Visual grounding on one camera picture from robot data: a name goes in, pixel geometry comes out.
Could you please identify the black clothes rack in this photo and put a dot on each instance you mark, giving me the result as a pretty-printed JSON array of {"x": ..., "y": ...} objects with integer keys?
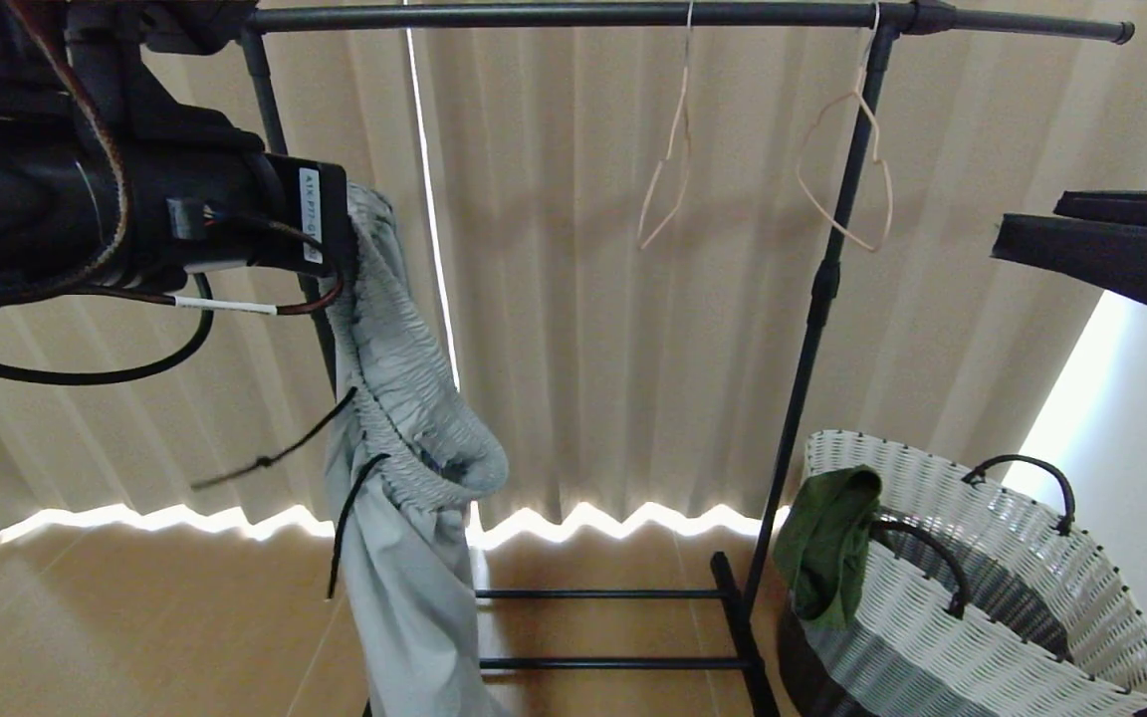
[{"x": 633, "y": 14}]

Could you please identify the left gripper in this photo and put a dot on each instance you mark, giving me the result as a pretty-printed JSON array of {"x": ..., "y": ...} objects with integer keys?
[{"x": 235, "y": 214}]

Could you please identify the pale grey shorts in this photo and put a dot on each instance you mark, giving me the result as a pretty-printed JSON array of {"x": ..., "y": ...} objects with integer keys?
[{"x": 404, "y": 597}]

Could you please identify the beige curtain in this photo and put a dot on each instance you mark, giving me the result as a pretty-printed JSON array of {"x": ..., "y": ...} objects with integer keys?
[{"x": 583, "y": 299}]

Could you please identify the green garment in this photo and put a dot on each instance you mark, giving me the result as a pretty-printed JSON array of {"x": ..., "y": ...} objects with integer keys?
[{"x": 822, "y": 548}]

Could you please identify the pink clothes hanger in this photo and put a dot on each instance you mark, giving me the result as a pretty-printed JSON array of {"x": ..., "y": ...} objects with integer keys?
[
  {"x": 684, "y": 85},
  {"x": 890, "y": 194}
]

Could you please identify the white laundry basket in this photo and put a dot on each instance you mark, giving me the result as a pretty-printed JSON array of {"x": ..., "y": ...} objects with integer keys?
[{"x": 932, "y": 657}]

